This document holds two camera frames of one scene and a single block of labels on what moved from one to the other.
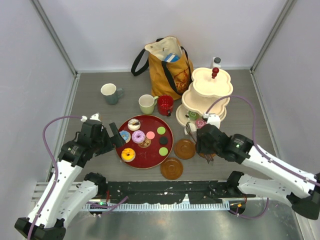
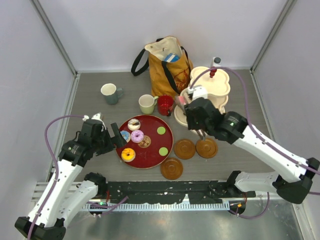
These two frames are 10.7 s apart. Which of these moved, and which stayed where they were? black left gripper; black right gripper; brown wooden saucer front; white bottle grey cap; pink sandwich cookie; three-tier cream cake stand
Moved: black right gripper; pink sandwich cookie
Stayed: white bottle grey cap; three-tier cream cake stand; black left gripper; brown wooden saucer front
